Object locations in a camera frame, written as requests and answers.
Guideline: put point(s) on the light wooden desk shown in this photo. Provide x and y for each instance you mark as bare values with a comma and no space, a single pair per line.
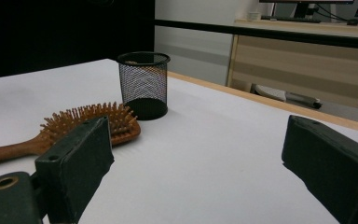
292,68

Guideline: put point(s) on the white device on floor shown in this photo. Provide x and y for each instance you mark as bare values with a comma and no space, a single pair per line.
272,92

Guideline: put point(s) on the black frame bar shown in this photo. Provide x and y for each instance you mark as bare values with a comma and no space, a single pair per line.
261,32

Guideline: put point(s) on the black computer monitor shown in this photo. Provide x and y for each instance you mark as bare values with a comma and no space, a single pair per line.
301,6

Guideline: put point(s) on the wooden hairbrush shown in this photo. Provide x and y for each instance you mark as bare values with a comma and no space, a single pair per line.
12,151

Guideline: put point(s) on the black mesh pen holder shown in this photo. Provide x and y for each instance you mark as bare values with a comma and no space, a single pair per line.
144,109

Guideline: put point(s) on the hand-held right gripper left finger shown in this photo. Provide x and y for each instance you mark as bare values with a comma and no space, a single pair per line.
74,161

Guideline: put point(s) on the black curtain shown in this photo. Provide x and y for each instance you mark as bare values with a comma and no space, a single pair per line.
59,31

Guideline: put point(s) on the black keyboard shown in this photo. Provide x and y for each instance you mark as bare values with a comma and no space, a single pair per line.
289,19

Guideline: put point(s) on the white cabinet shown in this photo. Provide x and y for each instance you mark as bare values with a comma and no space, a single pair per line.
192,53

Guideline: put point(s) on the white table cover sheet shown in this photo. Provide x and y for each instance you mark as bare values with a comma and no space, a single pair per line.
199,155

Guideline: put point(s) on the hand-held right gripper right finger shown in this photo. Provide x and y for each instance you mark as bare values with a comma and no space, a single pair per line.
332,161

